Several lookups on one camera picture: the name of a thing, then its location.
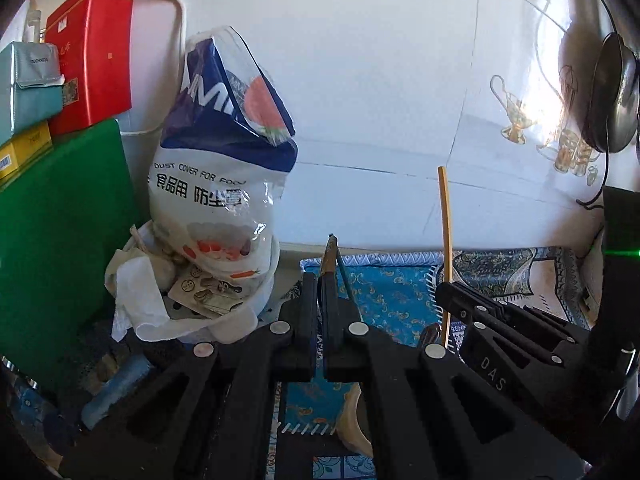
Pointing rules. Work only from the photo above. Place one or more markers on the yellow box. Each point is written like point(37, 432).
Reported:
point(22, 152)

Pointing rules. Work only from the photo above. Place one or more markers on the white cup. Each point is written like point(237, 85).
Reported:
point(352, 425)

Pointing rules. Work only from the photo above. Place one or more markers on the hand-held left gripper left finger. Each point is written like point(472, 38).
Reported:
point(300, 340)

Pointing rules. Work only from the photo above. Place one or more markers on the teal tissue box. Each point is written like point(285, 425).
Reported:
point(27, 90)

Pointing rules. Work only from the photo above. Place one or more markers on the gold spoon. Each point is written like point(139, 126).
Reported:
point(328, 260)

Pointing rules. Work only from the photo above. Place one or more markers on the teal chopstick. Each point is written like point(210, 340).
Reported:
point(349, 285)

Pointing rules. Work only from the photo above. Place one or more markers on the black wok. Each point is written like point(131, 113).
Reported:
point(617, 95)

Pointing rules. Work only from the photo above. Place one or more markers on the blue cylindrical object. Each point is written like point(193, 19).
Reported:
point(115, 392)

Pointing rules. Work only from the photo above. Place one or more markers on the blue and white plastic bag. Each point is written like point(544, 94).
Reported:
point(220, 160)

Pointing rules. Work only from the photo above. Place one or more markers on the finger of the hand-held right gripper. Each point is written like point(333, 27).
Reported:
point(530, 317)
point(500, 327)

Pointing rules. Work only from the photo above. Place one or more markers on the patchwork patterned mat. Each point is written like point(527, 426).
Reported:
point(395, 290)

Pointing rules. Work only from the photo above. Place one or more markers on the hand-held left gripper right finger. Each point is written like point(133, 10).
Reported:
point(340, 340)

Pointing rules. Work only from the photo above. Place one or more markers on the white bowl with plastic wrap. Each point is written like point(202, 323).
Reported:
point(150, 305)

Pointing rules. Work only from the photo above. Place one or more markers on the red tin box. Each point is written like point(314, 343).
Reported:
point(90, 60)

